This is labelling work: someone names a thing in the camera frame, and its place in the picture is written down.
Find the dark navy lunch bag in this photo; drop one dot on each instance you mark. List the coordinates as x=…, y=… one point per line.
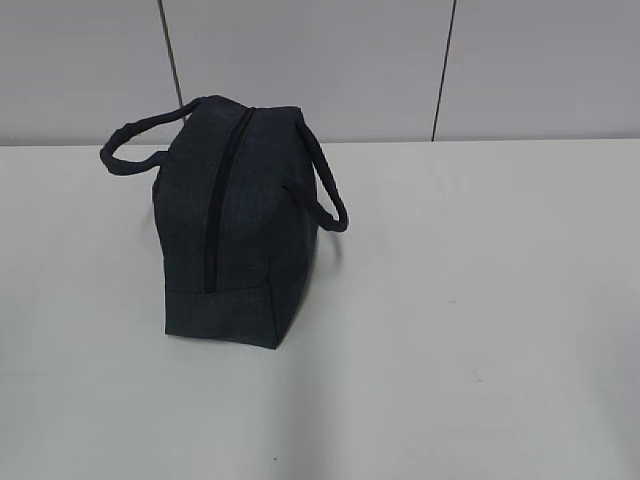
x=240, y=196

